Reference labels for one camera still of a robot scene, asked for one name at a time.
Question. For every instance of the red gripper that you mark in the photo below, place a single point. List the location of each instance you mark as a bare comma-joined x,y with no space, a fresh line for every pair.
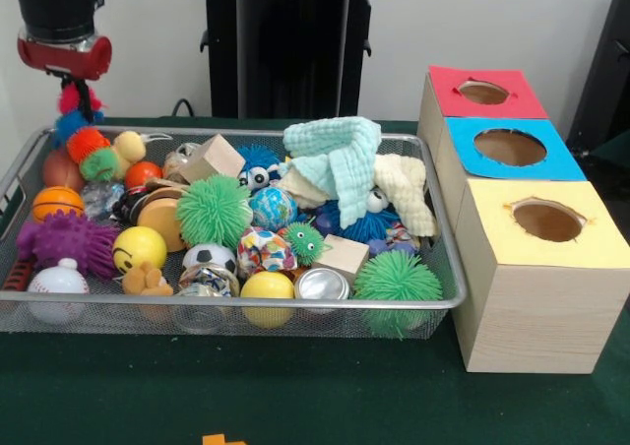
64,59

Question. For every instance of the green spiky ball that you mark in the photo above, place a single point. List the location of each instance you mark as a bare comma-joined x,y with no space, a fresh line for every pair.
214,212
399,280

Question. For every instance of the mint green cloth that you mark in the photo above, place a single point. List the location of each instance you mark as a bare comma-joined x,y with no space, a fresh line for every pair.
340,159

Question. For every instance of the cream muslin cloth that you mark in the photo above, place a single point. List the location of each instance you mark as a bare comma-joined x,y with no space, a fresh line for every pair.
404,189

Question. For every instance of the orange plastic comb toy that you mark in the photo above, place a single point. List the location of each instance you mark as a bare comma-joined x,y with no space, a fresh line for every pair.
224,439

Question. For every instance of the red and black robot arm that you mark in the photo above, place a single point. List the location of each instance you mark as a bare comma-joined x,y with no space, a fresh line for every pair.
59,2

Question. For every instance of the clear mesh bin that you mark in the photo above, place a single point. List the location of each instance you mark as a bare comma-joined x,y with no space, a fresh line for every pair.
413,155

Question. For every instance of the wooden box with three holes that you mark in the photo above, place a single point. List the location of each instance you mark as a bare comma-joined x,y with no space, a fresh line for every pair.
532,307

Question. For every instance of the small orange basketball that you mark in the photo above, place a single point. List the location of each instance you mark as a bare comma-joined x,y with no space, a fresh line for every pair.
57,204

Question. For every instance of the purple spiky toy with eyes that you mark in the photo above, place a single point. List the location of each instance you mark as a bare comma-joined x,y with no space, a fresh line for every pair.
69,240

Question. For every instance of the yellow smiley ball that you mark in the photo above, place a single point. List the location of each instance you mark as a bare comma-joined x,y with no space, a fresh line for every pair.
139,250

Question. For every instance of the white baseball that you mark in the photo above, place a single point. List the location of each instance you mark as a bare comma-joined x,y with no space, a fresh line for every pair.
56,283

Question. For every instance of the silver can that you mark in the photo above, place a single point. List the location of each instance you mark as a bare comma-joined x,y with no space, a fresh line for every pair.
323,284

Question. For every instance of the dark green tablecloth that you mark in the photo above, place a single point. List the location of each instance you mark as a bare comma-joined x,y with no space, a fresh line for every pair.
295,396

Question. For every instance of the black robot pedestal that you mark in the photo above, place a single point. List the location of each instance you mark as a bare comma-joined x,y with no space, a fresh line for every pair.
295,51

